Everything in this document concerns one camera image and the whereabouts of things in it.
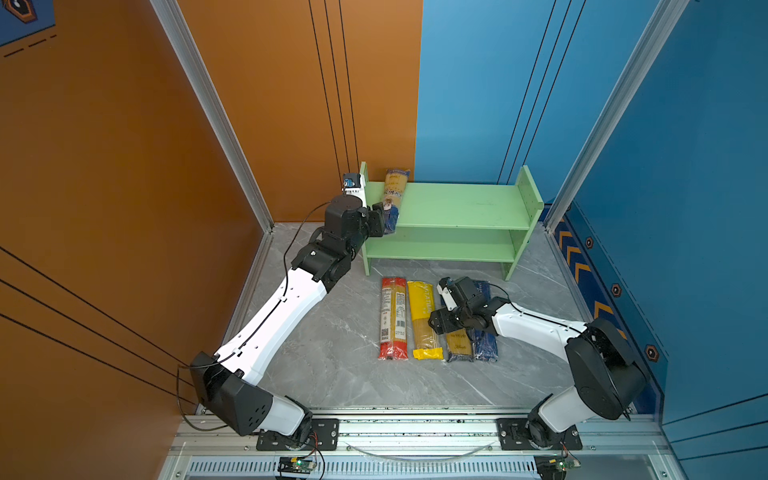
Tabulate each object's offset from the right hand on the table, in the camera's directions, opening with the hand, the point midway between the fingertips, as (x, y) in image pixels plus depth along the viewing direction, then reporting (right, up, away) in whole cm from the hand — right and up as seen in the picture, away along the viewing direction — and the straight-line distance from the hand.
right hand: (438, 319), depth 90 cm
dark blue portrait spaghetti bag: (+10, -4, -5) cm, 12 cm away
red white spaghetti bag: (-14, -1, +1) cm, 14 cm away
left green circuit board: (-37, -31, -19) cm, 52 cm away
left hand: (-18, +33, -19) cm, 42 cm away
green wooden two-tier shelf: (+3, +28, -8) cm, 30 cm away
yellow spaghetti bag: (-5, +6, +6) cm, 10 cm away
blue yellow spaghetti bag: (-13, +43, +2) cm, 45 cm away
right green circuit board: (+26, -29, -21) cm, 45 cm away
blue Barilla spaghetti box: (+13, -6, -5) cm, 15 cm away
